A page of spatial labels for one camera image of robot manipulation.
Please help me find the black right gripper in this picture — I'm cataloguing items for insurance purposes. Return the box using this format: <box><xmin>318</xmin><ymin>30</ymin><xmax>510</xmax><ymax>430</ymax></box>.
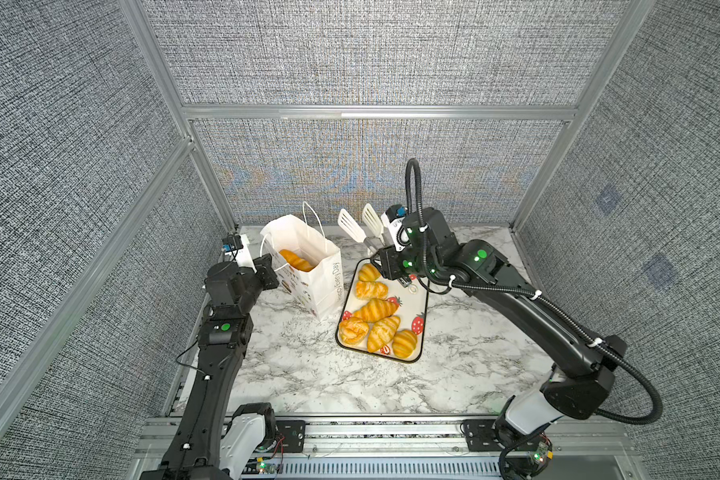
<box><xmin>370</xmin><ymin>244</ymin><xmax>449</xmax><ymax>287</ymax></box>

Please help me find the long braided bread loaf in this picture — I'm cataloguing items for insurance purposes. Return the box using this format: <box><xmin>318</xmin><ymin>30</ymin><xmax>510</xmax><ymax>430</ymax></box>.
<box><xmin>279</xmin><ymin>249</ymin><xmax>315</xmax><ymax>272</ymax></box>

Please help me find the white paper gift bag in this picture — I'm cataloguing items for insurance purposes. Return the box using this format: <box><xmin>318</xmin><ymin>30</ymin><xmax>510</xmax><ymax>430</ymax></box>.
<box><xmin>259</xmin><ymin>201</ymin><xmax>344</xmax><ymax>319</ymax></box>

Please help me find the small croissant second row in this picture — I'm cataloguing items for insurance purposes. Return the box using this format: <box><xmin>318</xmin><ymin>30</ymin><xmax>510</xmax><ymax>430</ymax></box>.
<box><xmin>354</xmin><ymin>281</ymin><xmax>389</xmax><ymax>300</ymax></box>

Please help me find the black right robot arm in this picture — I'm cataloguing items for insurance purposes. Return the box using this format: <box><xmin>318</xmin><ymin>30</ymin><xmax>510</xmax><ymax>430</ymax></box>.
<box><xmin>375</xmin><ymin>205</ymin><xmax>626</xmax><ymax>445</ymax></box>

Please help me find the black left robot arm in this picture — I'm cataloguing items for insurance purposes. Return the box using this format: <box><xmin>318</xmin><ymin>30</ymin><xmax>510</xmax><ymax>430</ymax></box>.
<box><xmin>141</xmin><ymin>254</ymin><xmax>279</xmax><ymax>479</ymax></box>

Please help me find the white strawberry-print tray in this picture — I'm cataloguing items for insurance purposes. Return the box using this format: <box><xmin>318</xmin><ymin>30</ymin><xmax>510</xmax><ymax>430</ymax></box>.
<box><xmin>335</xmin><ymin>259</ymin><xmax>429</xmax><ymax>363</ymax></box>

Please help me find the small croissant top left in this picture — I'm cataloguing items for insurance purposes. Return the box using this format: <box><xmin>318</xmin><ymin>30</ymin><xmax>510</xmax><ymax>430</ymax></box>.
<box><xmin>357</xmin><ymin>262</ymin><xmax>381</xmax><ymax>282</ymax></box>

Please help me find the small croissant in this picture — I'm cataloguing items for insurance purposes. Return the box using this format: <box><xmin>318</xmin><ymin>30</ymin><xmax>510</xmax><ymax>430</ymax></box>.
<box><xmin>392</xmin><ymin>329</ymin><xmax>418</xmax><ymax>359</ymax></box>
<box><xmin>357</xmin><ymin>262</ymin><xmax>381</xmax><ymax>282</ymax></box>

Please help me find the striped croissant centre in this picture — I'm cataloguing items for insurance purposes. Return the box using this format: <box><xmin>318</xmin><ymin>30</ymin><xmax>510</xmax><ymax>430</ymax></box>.
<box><xmin>352</xmin><ymin>298</ymin><xmax>399</xmax><ymax>323</ymax></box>

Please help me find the striped croissant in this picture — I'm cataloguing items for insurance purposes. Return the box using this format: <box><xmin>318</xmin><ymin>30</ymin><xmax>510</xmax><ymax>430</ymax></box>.
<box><xmin>352</xmin><ymin>298</ymin><xmax>399</xmax><ymax>323</ymax></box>
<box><xmin>367</xmin><ymin>316</ymin><xmax>400</xmax><ymax>353</ymax></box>

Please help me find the striped croissant bottom middle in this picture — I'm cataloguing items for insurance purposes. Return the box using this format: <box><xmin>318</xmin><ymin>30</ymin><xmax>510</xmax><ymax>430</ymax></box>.
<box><xmin>367</xmin><ymin>316</ymin><xmax>400</xmax><ymax>353</ymax></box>

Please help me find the small croissant bottom right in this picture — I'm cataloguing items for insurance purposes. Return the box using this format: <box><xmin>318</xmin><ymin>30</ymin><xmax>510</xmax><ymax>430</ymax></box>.
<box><xmin>392</xmin><ymin>329</ymin><xmax>418</xmax><ymax>359</ymax></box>

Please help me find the round bun bottom left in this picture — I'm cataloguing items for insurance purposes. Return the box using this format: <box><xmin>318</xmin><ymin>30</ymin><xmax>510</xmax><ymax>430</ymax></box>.
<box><xmin>338</xmin><ymin>317</ymin><xmax>370</xmax><ymax>345</ymax></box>

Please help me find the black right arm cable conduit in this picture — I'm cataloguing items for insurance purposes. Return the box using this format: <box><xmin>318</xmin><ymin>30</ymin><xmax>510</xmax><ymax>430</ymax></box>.
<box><xmin>404</xmin><ymin>158</ymin><xmax>664</xmax><ymax>426</ymax></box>

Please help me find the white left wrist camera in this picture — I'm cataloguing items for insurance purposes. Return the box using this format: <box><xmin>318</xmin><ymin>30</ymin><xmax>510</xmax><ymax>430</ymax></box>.
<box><xmin>222</xmin><ymin>233</ymin><xmax>254</xmax><ymax>268</ymax></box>

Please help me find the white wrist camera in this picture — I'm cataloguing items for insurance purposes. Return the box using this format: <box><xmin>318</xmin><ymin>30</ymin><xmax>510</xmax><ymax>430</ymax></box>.
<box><xmin>222</xmin><ymin>233</ymin><xmax>254</xmax><ymax>268</ymax></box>
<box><xmin>380</xmin><ymin>204</ymin><xmax>407</xmax><ymax>251</ymax></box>

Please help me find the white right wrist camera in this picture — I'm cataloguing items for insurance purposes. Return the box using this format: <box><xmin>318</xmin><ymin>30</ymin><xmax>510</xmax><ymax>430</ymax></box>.
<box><xmin>380</xmin><ymin>204</ymin><xmax>407</xmax><ymax>251</ymax></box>

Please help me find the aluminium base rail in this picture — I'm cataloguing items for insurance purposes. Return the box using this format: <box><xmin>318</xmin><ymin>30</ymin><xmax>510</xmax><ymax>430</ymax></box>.
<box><xmin>125</xmin><ymin>413</ymin><xmax>649</xmax><ymax>480</ymax></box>

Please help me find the aluminium cage frame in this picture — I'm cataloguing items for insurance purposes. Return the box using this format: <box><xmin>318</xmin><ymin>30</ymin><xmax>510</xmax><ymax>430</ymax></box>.
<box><xmin>0</xmin><ymin>0</ymin><xmax>658</xmax><ymax>457</ymax></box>

